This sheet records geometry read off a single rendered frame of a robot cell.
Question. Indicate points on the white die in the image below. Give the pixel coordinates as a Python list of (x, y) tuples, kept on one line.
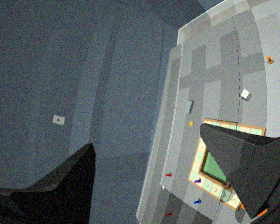
[(246, 94)]

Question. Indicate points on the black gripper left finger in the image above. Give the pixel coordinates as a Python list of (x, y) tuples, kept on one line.
[(61, 197)]

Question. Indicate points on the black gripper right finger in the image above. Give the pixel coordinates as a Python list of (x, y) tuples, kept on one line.
[(250, 163)]

